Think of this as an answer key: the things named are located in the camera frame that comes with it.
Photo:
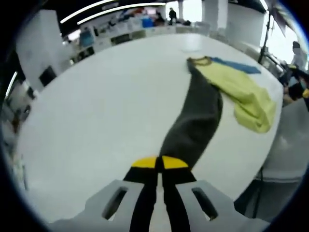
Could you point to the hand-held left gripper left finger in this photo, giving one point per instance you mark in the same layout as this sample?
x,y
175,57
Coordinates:
x,y
116,207

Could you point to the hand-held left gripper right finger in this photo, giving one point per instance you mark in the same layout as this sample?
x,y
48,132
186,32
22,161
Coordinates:
x,y
202,212

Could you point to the yellow blue grey garment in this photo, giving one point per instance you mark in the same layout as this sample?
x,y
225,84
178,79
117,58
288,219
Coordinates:
x,y
200,113

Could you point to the black stand with dark panel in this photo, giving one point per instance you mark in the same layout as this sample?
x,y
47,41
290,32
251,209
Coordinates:
x,y
265,36

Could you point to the black cabinet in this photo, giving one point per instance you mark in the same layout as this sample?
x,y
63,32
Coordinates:
x,y
47,76

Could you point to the blue storage bin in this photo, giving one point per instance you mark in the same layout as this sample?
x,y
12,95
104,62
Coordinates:
x,y
147,23

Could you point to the short ceiling light strip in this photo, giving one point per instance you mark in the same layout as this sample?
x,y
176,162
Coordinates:
x,y
10,84

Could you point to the white cabinet row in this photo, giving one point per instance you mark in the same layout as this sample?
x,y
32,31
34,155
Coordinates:
x,y
103,43

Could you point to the black chair under counter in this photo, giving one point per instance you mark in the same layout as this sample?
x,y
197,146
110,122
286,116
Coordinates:
x,y
120,39

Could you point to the white booth with teal panel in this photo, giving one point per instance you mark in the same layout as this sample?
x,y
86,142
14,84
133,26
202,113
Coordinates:
x,y
86,39

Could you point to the white square pillar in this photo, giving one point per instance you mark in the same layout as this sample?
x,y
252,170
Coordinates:
x,y
36,48

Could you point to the long ceiling light strip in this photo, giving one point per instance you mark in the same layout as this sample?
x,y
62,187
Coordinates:
x,y
108,13
96,7

